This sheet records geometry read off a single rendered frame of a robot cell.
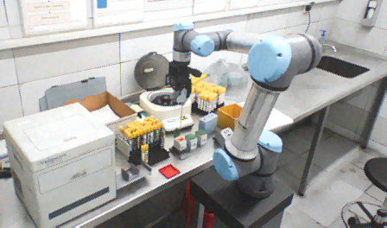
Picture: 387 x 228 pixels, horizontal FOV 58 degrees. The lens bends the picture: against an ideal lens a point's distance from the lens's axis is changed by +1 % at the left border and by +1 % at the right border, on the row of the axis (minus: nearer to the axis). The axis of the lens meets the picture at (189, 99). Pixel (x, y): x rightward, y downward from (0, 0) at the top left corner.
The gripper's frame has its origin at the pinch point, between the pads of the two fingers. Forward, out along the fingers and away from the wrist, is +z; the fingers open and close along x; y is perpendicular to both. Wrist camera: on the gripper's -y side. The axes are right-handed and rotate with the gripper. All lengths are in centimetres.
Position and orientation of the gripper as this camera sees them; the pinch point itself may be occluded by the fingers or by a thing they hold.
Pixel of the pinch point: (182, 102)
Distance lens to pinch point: 148.0
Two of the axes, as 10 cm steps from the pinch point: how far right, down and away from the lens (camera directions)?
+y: -7.2, 2.6, -6.4
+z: -0.7, 8.9, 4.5
